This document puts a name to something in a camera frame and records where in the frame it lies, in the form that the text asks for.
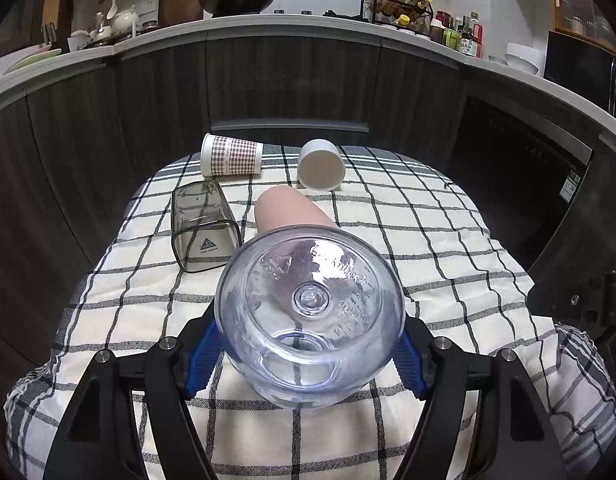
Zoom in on white teapot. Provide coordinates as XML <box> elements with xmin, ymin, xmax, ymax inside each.
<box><xmin>110</xmin><ymin>5</ymin><xmax>141</xmax><ymax>34</ymax></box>

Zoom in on knife block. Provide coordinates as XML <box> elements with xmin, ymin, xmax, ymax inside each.
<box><xmin>40</xmin><ymin>22</ymin><xmax>71</xmax><ymax>54</ymax></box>

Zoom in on black microwave oven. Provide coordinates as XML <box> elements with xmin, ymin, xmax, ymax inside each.
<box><xmin>543</xmin><ymin>30</ymin><xmax>616</xmax><ymax>127</ymax></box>

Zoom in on checked pattern paper cup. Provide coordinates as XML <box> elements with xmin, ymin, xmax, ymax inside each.
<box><xmin>200</xmin><ymin>133</ymin><xmax>264</xmax><ymax>179</ymax></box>

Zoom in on black wire spice rack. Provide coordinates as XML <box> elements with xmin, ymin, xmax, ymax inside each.
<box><xmin>360</xmin><ymin>0</ymin><xmax>435</xmax><ymax>37</ymax></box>

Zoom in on grey transparent square cup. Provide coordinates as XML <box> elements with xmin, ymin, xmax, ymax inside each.
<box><xmin>171</xmin><ymin>181</ymin><xmax>243</xmax><ymax>274</ymax></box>

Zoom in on green white plates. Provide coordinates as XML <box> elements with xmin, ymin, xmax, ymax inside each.
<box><xmin>4</xmin><ymin>44</ymin><xmax>63</xmax><ymax>75</ymax></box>

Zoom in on black built-in dishwasher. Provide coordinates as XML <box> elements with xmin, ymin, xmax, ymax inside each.
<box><xmin>447</xmin><ymin>94</ymin><xmax>595</xmax><ymax>272</ymax></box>

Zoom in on white cup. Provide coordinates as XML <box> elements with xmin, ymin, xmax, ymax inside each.
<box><xmin>297</xmin><ymin>139</ymin><xmax>347</xmax><ymax>194</ymax></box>

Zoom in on red cap dark bottle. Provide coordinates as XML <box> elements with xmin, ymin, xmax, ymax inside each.
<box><xmin>431</xmin><ymin>10</ymin><xmax>449</xmax><ymax>44</ymax></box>

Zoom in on pink cup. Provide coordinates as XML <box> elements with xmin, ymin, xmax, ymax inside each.
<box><xmin>254</xmin><ymin>185</ymin><xmax>341</xmax><ymax>242</ymax></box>

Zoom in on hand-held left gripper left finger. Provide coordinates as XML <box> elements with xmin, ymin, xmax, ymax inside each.
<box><xmin>42</xmin><ymin>304</ymin><xmax>219</xmax><ymax>480</ymax></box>

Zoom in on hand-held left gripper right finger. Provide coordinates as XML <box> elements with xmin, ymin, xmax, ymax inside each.
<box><xmin>392</xmin><ymin>316</ymin><xmax>570</xmax><ymax>480</ymax></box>

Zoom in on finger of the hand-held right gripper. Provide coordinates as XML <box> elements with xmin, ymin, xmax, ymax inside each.
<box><xmin>554</xmin><ymin>269</ymin><xmax>616</xmax><ymax>342</ymax></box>

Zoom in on red label sauce bottle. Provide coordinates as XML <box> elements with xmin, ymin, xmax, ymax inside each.
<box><xmin>469</xmin><ymin>12</ymin><xmax>484</xmax><ymax>59</ymax></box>

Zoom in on black white checked cloth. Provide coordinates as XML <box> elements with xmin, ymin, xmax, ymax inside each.
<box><xmin>5</xmin><ymin>145</ymin><xmax>616</xmax><ymax>480</ymax></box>

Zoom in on wooden frame wall cabinet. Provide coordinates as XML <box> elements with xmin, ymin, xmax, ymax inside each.
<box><xmin>548</xmin><ymin>0</ymin><xmax>616</xmax><ymax>57</ymax></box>

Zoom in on clear plastic cup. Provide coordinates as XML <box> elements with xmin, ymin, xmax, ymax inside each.
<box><xmin>214</xmin><ymin>232</ymin><xmax>407</xmax><ymax>407</ymax></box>

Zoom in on stack of white bowls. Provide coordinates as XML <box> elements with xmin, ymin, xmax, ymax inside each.
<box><xmin>505</xmin><ymin>42</ymin><xmax>547</xmax><ymax>77</ymax></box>

